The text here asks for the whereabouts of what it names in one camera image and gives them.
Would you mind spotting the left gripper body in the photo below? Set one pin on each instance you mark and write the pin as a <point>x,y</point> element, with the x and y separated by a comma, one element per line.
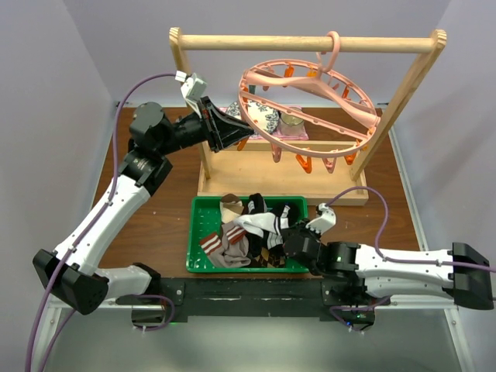
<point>207,115</point>

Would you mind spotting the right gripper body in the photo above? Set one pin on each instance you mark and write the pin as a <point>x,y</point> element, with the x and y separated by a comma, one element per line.
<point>302,231</point>

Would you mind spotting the orange clothespin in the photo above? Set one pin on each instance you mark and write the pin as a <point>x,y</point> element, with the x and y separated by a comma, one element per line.
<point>241,144</point>
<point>305,163</point>

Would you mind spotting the pink round clip hanger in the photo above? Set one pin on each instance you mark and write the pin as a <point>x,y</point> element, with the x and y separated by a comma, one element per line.
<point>319,79</point>

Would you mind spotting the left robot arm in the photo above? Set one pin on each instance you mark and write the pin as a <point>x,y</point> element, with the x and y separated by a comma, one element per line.
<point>70,272</point>

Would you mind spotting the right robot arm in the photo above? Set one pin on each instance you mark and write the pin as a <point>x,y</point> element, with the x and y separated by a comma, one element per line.
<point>361,271</point>

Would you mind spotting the floral ceramic plate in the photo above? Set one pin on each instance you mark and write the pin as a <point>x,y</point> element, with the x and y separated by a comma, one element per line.
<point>266,118</point>

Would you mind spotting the brown and cream sock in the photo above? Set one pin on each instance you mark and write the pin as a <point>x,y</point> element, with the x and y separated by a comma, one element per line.
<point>231,207</point>

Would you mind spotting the grey sock with red stripes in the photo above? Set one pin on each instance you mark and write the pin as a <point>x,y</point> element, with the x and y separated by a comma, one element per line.
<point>223,254</point>

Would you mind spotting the pink cloth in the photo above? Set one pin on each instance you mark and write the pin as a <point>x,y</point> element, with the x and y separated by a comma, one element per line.
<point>277,134</point>

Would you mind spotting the wooden hanging rack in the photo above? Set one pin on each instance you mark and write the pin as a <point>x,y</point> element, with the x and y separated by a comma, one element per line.
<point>252,170</point>

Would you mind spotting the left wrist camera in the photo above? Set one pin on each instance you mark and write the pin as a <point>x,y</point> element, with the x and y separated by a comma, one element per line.
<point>193,86</point>

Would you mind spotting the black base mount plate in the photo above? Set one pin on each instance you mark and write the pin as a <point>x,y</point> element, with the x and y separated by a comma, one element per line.
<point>273,297</point>

